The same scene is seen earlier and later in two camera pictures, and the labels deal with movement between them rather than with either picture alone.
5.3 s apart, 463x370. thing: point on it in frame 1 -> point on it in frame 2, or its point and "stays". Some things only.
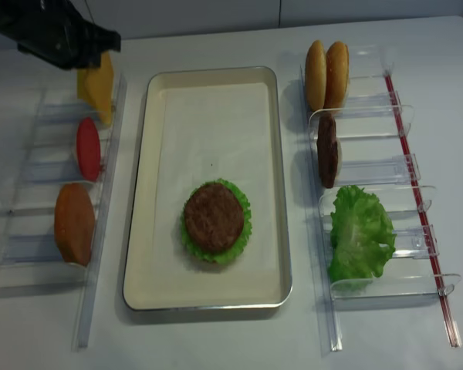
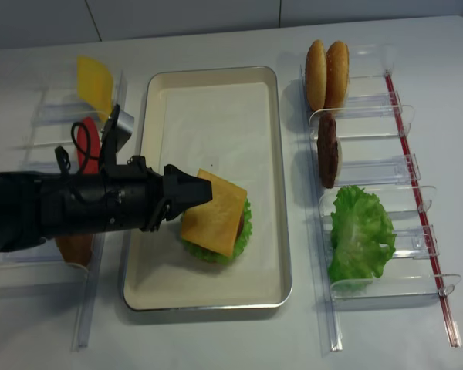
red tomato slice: (88, 142) stays
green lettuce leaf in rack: (362, 236) stays
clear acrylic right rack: (375, 237) stays
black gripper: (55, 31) -> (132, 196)
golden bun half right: (337, 75) stays
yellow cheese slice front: (96, 83) -> (215, 224)
